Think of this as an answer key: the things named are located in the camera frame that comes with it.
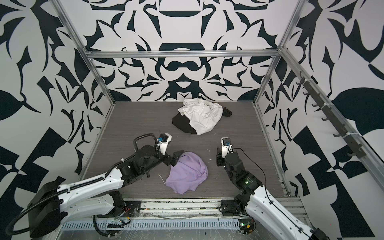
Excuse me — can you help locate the purple cloth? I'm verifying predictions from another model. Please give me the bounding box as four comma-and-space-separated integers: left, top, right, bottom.
165, 152, 208, 195

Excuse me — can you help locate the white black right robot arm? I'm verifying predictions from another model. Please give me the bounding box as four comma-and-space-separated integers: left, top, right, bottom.
216, 149, 329, 240

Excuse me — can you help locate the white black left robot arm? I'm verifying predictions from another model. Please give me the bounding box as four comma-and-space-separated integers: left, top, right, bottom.
28, 144, 183, 239

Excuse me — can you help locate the black cloth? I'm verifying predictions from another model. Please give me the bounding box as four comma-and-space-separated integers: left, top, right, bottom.
171, 107, 233, 135

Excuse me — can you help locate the white cloth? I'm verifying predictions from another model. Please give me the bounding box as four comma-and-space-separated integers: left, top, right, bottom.
178, 98, 223, 136

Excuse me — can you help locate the small electronics board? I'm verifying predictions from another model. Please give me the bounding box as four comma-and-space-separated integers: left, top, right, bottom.
239, 219, 256, 235

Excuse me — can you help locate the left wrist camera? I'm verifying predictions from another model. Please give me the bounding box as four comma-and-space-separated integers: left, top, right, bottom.
157, 133, 172, 156

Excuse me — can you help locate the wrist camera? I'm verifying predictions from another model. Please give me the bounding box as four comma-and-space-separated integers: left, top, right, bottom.
157, 133, 172, 156
221, 137, 233, 158

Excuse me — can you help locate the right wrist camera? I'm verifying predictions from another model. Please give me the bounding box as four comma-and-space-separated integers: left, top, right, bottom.
221, 137, 233, 158

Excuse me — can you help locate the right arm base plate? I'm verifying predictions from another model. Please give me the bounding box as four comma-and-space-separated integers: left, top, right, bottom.
218, 199, 248, 217

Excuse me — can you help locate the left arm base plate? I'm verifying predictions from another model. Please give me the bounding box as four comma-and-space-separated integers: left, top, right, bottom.
119, 201, 142, 218

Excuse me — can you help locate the white slotted cable duct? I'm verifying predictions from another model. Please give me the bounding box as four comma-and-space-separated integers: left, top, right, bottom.
59, 218, 241, 231

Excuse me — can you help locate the aluminium cage frame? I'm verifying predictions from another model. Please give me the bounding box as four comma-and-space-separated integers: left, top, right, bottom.
51, 1, 384, 188

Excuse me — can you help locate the black corrugated cable hose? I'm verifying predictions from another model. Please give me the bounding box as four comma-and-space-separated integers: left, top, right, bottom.
5, 133, 160, 238

